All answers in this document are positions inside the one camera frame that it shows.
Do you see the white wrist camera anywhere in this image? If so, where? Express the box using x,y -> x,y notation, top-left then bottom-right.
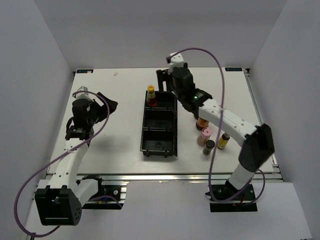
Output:
166,52 -> 185,75
72,86 -> 95,102

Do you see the red-lid sauce jar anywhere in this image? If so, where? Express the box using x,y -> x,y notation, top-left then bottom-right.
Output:
195,117 -> 209,131

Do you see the aluminium front table rail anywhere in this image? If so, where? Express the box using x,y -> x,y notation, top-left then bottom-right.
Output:
76,172 -> 283,181

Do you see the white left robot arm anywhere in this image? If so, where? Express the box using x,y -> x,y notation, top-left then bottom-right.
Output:
35,90 -> 118,226

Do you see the aluminium right table rail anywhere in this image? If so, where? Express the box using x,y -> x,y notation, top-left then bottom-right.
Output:
243,68 -> 283,180

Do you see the yellow-cap red sauce bottle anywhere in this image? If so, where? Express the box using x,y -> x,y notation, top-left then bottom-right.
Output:
146,85 -> 157,107

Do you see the aluminium table rail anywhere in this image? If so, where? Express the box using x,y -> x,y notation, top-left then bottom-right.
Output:
76,172 -> 283,181
243,68 -> 283,180

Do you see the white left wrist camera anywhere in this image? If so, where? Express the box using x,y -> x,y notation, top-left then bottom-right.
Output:
72,86 -> 95,102

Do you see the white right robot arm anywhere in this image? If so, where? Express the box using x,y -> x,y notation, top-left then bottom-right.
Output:
156,67 -> 275,200

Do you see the small yellow-label brown bottle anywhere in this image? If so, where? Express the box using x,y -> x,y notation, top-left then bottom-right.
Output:
217,132 -> 230,150

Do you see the blue corner label right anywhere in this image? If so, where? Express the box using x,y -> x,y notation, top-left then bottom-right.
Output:
224,67 -> 243,72

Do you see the blue corner label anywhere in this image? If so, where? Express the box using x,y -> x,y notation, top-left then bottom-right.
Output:
224,67 -> 243,72
76,69 -> 94,74

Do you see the blue corner label left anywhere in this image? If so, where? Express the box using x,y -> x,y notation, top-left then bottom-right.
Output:
76,69 -> 94,74

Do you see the black three-compartment organizer tray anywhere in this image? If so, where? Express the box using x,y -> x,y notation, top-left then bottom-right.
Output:
140,91 -> 178,158

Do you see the pink-lid spice shaker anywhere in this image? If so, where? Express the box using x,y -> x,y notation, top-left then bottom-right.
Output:
196,127 -> 212,147

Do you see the black-lid pepper shaker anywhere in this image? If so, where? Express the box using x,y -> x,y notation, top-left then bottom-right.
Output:
202,140 -> 215,156

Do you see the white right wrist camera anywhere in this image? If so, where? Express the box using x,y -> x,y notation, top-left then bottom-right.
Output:
166,52 -> 185,75

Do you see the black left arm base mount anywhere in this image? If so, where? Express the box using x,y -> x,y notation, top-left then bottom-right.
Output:
76,175 -> 127,210

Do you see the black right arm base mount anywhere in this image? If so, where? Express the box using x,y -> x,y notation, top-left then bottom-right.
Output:
205,183 -> 258,213

